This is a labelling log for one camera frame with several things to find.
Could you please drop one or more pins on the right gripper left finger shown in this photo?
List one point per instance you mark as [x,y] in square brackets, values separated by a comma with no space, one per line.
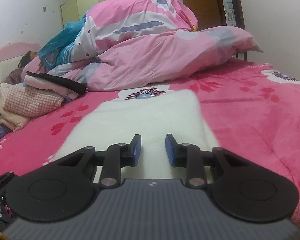
[67,186]

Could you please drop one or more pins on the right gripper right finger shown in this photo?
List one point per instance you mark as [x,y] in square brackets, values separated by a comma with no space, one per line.
[237,186]

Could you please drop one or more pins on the cream white fleece sweater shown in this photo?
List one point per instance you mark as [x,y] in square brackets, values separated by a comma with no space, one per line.
[177,113]

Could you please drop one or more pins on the stack of folded clothes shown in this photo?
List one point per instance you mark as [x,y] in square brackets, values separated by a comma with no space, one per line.
[21,102]

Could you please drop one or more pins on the pink floral bed blanket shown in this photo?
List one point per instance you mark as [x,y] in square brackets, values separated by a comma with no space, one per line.
[252,110]

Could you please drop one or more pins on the black folded garment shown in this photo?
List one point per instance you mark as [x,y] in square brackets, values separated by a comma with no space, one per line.
[64,82]

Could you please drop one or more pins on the pink padded headboard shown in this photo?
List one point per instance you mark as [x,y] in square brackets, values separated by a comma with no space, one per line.
[11,54]

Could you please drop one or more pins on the pink patterned duvet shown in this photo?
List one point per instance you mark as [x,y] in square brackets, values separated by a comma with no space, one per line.
[123,44]

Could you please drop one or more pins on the dark wooden door frame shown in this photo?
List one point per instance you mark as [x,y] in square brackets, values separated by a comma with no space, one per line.
[212,13]

